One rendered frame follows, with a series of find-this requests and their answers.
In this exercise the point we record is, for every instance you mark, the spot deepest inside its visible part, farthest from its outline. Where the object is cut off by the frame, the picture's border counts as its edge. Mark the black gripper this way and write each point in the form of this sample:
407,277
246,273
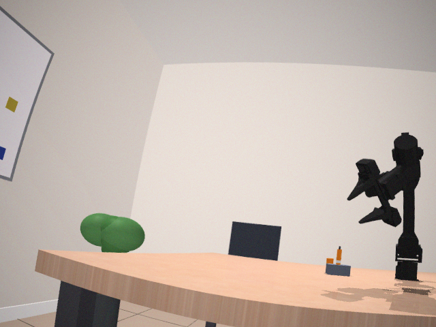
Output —
386,188

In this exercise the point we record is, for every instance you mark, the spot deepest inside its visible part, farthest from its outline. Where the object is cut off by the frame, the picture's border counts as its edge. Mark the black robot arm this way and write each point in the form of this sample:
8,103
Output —
407,155

